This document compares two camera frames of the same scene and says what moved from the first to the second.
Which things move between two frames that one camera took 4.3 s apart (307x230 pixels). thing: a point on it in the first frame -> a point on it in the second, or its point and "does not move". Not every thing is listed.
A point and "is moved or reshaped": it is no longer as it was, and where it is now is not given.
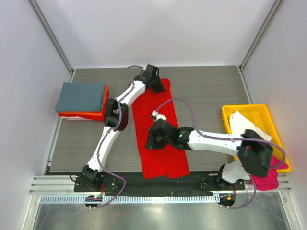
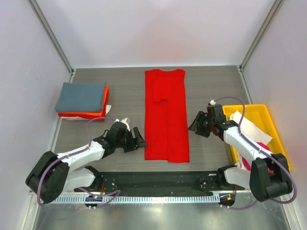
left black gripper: [158, 86] -> [132, 140]
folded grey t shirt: [82, 97] does not move
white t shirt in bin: [238, 124] does not move
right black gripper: [151, 141] -> [203, 123]
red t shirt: [166, 162] is moved or reshaped
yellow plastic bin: [259, 115] does not move
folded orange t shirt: [99, 115] does not move
